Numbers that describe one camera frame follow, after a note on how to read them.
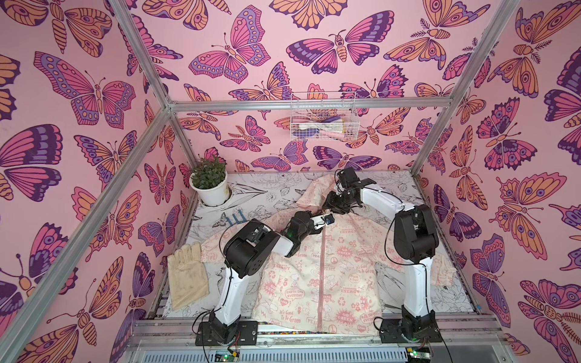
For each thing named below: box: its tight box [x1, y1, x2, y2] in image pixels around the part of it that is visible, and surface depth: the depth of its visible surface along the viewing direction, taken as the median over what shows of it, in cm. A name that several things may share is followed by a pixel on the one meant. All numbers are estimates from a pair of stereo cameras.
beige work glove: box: [167, 242, 210, 312], surface depth 88 cm
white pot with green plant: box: [189, 156, 230, 207], surface depth 100 cm
